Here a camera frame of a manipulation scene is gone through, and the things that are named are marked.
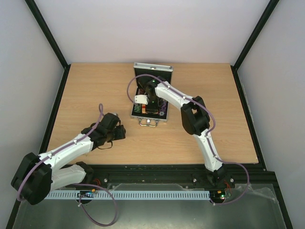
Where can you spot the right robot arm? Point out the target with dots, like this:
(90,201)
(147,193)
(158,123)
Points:
(195,120)

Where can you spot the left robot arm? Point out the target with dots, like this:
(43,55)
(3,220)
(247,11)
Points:
(38,175)

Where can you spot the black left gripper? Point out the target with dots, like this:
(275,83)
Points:
(121,133)

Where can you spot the purple poker chip stack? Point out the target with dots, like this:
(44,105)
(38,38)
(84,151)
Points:
(162,108)

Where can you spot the aluminium poker case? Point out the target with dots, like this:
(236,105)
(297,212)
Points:
(145,74)

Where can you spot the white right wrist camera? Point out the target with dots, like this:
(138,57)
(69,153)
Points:
(141,99)

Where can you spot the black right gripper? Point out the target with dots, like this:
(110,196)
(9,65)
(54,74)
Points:
(152,105)

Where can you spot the green poker chip stack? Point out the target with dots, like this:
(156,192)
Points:
(137,109)

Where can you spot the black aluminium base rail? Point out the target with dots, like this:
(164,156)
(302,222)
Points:
(187,176)

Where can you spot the red card deck box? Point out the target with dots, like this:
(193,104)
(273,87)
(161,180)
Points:
(148,109)

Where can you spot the light blue cable duct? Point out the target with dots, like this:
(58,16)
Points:
(129,195)

